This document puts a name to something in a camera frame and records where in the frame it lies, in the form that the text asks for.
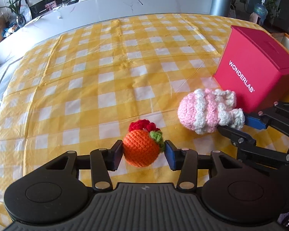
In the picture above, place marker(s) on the red square box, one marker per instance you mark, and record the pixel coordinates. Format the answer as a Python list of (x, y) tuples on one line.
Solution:
[(255, 66)]

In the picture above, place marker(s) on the yellow checkered tablecloth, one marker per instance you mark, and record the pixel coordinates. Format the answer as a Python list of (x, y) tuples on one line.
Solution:
[(80, 92)]

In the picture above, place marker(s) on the green plant in vase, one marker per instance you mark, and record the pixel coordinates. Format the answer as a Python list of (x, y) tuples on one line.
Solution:
[(15, 7)]

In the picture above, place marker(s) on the pink white crochet pad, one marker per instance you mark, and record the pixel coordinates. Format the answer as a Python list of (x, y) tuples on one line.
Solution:
[(203, 110)]

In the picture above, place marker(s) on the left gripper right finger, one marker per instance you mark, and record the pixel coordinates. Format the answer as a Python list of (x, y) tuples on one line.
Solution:
[(186, 161)]

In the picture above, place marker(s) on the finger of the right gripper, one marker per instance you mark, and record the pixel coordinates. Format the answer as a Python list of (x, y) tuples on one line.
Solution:
[(276, 117), (238, 138)]

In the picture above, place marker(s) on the grey metal trash can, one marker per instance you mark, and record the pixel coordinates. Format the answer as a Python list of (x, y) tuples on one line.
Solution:
[(220, 8)]

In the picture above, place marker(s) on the blue water jug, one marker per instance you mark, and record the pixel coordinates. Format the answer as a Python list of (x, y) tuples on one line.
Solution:
[(261, 11)]

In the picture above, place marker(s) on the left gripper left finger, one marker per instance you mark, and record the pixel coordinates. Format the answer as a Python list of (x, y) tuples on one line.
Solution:
[(101, 162)]

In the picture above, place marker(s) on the orange crochet fruit toy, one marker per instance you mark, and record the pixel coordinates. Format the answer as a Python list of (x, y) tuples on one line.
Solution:
[(143, 143)]

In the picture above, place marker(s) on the white marble tv bench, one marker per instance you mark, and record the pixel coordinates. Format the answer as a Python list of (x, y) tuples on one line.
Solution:
[(88, 12)]

